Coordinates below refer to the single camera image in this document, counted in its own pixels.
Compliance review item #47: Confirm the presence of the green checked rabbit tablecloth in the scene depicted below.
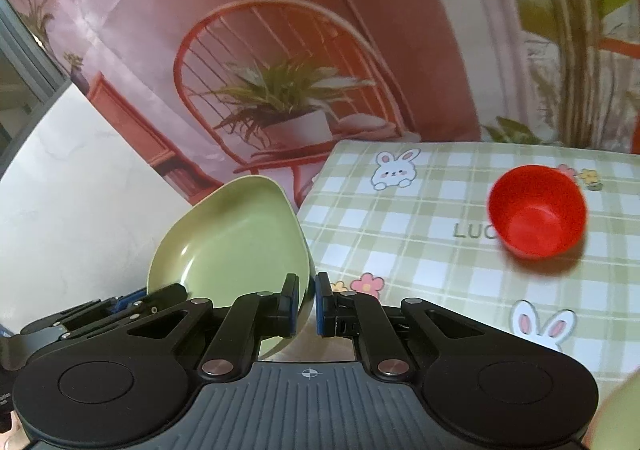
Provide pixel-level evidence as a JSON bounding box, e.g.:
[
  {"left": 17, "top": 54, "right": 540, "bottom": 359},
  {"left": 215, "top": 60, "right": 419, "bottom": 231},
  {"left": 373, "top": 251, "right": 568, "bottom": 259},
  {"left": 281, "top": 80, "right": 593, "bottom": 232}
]
[{"left": 295, "top": 140, "right": 640, "bottom": 431}]

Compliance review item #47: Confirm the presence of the green leaf-shaped bowl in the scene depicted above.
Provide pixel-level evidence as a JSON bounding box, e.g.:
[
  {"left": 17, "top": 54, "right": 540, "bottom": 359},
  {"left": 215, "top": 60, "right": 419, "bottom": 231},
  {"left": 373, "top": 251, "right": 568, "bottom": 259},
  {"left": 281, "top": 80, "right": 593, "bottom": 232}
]
[{"left": 146, "top": 175, "right": 315, "bottom": 358}]

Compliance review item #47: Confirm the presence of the printed backdrop cloth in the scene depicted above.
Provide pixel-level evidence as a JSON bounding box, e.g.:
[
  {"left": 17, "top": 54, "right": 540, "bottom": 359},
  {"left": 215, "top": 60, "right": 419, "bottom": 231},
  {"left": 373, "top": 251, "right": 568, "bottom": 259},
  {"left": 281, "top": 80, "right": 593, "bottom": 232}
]
[{"left": 0, "top": 0, "right": 640, "bottom": 208}]

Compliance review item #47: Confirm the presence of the pale green dish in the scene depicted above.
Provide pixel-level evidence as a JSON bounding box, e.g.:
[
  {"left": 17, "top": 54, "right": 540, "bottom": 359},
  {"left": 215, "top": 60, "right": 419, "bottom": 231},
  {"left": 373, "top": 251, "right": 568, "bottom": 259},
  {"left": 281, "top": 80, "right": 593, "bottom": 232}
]
[{"left": 582, "top": 370, "right": 640, "bottom": 450}]

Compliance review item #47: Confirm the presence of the grey window frame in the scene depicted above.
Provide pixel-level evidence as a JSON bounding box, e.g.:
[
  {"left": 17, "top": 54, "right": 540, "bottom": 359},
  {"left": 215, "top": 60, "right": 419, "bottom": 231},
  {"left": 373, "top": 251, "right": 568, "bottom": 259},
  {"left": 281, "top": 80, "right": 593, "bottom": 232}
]
[{"left": 0, "top": 0, "right": 71, "bottom": 151}]

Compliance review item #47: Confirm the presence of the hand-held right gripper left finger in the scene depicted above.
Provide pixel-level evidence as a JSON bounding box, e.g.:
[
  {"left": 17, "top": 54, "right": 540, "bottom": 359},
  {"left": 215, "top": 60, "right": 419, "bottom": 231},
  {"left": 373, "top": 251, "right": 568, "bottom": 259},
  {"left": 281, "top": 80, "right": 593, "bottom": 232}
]
[{"left": 122, "top": 273, "right": 302, "bottom": 378}]

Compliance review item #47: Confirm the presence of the red bowl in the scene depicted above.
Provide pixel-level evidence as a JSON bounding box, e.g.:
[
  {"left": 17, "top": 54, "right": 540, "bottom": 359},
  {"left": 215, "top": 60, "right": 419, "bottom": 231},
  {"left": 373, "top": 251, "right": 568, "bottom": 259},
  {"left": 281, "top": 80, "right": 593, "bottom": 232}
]
[{"left": 487, "top": 166, "right": 587, "bottom": 260}]

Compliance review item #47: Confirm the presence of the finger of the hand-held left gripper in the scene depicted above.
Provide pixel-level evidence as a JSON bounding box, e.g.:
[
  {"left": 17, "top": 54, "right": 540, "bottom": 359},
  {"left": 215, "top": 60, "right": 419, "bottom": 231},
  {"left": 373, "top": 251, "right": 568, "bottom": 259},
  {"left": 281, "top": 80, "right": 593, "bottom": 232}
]
[
  {"left": 20, "top": 283, "right": 190, "bottom": 343},
  {"left": 47, "top": 290, "right": 148, "bottom": 327}
]

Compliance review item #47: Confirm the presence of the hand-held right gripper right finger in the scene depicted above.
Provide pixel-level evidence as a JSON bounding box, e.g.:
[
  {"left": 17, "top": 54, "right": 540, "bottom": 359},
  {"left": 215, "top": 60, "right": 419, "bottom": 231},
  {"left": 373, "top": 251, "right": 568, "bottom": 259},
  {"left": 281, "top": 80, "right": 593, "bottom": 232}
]
[{"left": 315, "top": 272, "right": 482, "bottom": 378}]

